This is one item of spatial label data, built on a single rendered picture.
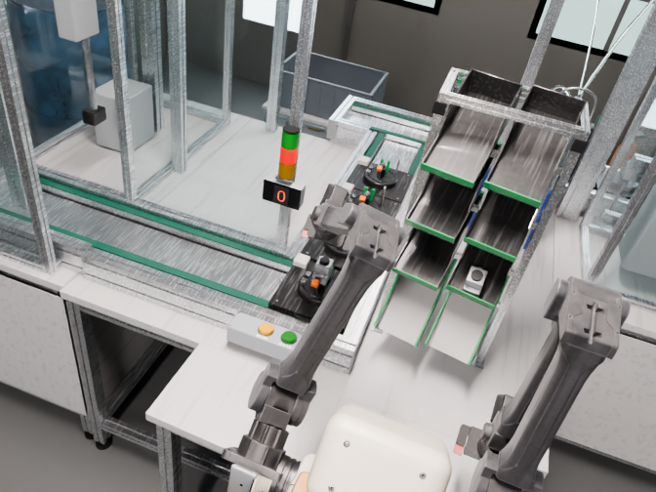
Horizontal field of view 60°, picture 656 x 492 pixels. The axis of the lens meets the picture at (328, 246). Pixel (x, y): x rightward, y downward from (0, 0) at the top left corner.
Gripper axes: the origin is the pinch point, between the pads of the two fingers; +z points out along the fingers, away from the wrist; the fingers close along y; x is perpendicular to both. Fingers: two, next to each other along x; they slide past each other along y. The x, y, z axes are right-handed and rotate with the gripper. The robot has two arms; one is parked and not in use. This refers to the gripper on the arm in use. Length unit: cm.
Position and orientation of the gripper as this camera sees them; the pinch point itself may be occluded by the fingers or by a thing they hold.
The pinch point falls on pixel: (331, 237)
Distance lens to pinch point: 162.5
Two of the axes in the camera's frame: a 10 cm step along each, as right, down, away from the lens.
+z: 1.3, 2.2, 9.7
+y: -9.3, -3.0, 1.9
